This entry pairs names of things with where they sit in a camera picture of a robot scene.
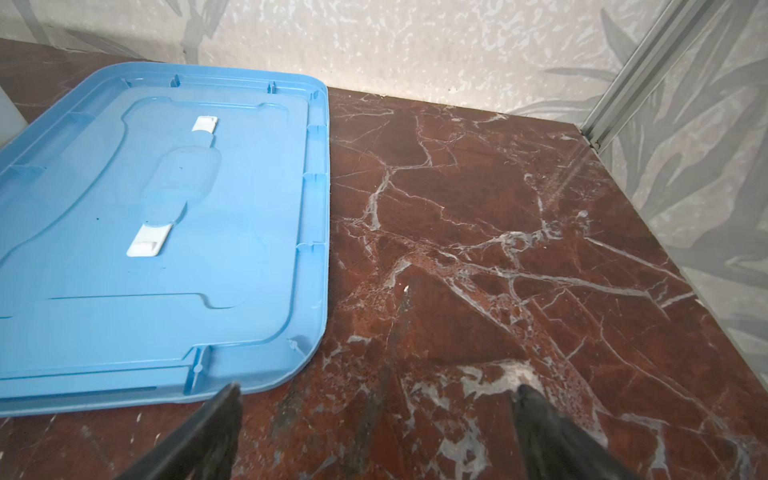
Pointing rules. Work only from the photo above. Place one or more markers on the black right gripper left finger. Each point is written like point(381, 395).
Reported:
point(204, 447)

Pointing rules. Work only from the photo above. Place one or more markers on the blue plastic bin lid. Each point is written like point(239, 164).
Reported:
point(164, 232)

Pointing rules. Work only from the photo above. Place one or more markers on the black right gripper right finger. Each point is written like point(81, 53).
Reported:
point(552, 446)

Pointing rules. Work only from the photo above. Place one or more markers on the aluminium frame profile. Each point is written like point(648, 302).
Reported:
point(678, 26)

